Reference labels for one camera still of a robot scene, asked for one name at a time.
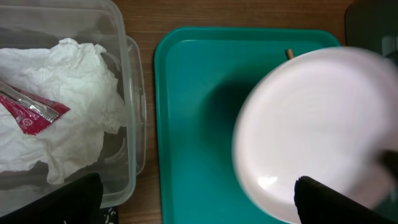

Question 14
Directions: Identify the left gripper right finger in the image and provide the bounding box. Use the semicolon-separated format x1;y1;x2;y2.
294;176;394;224

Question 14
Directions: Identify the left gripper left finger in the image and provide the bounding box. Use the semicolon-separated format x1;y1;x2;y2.
1;173;103;224

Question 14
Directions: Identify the wooden chopstick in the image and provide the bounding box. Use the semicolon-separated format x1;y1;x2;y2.
285;49;294;60

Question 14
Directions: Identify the black tray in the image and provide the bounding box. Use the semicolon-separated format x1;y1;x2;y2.
96;207;119;224

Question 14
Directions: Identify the grey dishwasher rack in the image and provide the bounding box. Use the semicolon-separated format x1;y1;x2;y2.
345;0;397;64

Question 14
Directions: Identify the white napkin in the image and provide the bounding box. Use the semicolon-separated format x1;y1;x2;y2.
1;38;126;184

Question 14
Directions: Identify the clear plastic bin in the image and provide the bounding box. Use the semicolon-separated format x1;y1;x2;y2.
1;0;147;210

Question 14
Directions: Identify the large white plate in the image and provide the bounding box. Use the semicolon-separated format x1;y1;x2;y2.
233;47;397;223

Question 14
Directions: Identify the red snack wrapper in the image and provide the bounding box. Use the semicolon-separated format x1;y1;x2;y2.
1;82;70;135

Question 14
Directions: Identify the teal serving tray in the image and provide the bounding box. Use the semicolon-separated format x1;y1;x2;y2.
154;27;339;224

